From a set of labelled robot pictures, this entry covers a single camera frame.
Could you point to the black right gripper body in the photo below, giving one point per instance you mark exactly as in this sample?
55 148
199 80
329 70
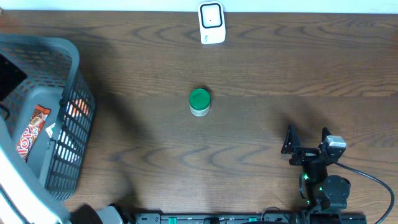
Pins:
313 172

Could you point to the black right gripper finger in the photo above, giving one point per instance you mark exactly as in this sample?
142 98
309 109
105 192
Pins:
325 134
291 143

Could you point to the green lid jar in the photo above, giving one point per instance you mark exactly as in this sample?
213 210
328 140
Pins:
199 102

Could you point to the orange chocolate bar wrapper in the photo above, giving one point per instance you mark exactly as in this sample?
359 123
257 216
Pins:
32 131

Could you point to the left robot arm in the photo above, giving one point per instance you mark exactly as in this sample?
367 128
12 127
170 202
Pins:
27 201

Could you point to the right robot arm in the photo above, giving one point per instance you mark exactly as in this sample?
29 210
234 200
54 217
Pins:
323 191

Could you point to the white barcode scanner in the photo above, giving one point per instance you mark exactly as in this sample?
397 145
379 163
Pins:
211 22

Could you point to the grey plastic shopping basket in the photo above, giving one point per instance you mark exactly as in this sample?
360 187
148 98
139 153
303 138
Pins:
48 108

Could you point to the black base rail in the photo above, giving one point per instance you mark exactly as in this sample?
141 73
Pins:
269 217

